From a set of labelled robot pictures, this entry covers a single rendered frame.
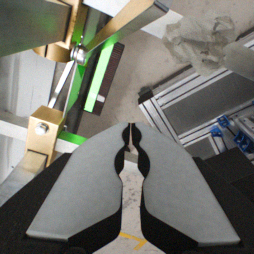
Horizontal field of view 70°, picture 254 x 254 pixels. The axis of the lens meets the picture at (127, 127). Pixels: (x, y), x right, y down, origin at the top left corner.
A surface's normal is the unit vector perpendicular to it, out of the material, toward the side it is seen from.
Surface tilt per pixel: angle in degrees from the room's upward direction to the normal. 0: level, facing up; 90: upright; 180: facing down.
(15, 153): 0
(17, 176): 90
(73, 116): 0
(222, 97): 0
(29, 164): 90
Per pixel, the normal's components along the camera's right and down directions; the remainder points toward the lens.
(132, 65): -0.02, 0.50
